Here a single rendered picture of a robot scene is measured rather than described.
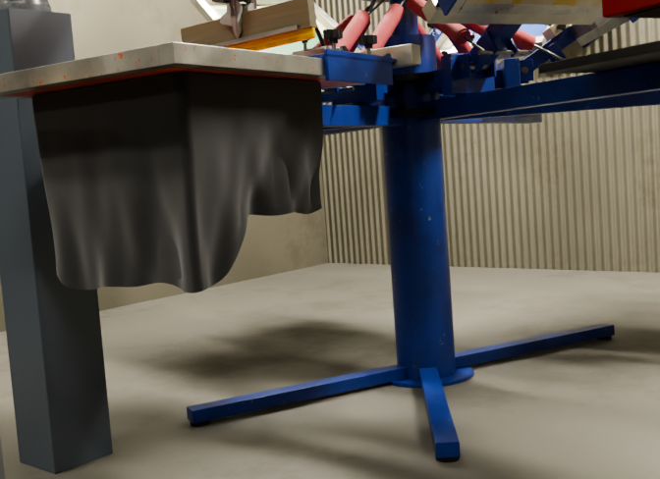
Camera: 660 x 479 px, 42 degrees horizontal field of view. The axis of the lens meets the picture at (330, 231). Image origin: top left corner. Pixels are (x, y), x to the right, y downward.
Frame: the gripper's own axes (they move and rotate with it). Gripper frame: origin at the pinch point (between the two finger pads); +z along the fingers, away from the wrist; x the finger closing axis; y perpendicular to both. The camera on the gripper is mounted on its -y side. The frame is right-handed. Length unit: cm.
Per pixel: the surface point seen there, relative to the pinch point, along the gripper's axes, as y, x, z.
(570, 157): 23, -335, 41
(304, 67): -29.4, 17.9, 12.7
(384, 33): -9, -57, -4
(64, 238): 16, 49, 46
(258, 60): -29.4, 34.2, 12.2
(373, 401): 1, -52, 109
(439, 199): -10, -84, 49
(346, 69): -30.5, 2.7, 12.5
